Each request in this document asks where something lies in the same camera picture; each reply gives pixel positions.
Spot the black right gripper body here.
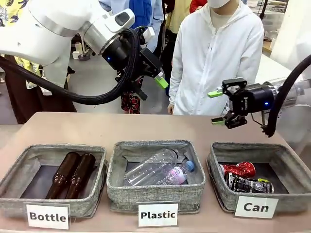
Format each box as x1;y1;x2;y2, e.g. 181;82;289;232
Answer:
228;83;276;115

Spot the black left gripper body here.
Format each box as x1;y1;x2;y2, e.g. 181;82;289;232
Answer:
102;28;163;79

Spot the crushed red can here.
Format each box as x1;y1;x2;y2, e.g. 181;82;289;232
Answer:
219;162;257;177

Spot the crushed black can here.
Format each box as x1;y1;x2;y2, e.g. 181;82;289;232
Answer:
225;173;275;194

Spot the large clear plastic bottle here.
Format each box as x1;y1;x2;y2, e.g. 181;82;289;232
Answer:
124;148;182;187

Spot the brown glass bottle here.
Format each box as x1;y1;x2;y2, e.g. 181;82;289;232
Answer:
65;153;97;200
45;152;82;200

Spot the person's left forearm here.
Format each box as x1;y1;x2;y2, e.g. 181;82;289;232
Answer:
242;36;265;84

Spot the white Can label sign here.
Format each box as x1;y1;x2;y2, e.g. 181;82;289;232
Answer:
234;195;279;219

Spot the grey fabric basket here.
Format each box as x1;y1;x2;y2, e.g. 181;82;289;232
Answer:
0;143;108;218
106;139;207;212
206;142;311;214

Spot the person in red patterned trousers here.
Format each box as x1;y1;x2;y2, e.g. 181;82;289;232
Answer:
121;76;141;114

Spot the person in white hoodie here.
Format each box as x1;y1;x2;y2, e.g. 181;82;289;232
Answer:
168;0;265;116

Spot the person in light blue shirt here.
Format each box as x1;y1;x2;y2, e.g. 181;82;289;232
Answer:
98;0;167;56

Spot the small bottle pink label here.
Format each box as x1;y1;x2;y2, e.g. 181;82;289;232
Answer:
155;160;196;185

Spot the person in beige top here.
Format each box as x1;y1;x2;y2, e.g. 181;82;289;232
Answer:
166;0;192;34

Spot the white storage bin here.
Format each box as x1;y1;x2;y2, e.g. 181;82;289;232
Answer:
263;11;286;27

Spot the person in red top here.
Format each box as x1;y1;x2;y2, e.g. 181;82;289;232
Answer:
189;0;208;14

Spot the white face mask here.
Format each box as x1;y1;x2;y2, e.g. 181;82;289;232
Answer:
207;0;234;8

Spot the person in yellow floral shirt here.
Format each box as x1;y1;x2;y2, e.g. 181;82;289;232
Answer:
0;0;76;125

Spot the white Plastic label sign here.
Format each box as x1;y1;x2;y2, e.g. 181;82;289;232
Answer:
137;200;178;228

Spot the white Bottle label sign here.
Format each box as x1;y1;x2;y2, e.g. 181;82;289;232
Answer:
25;203;71;230

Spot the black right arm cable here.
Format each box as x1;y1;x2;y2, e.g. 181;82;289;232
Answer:
261;54;311;138

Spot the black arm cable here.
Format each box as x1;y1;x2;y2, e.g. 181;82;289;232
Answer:
261;54;311;138
0;28;143;107

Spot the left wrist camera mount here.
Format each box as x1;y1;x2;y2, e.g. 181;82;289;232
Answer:
135;26;156;46

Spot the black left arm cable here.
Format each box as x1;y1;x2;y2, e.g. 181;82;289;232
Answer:
0;28;143;107

